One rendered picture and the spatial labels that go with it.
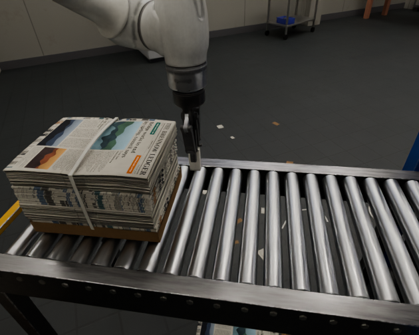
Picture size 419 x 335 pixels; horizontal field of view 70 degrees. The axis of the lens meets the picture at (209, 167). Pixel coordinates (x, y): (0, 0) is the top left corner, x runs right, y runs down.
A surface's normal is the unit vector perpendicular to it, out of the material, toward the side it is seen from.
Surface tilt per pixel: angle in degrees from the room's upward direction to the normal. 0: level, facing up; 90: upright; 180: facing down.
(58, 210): 90
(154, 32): 90
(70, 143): 1
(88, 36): 90
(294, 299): 0
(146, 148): 2
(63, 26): 90
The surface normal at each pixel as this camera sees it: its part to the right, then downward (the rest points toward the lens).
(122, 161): -0.07, -0.80
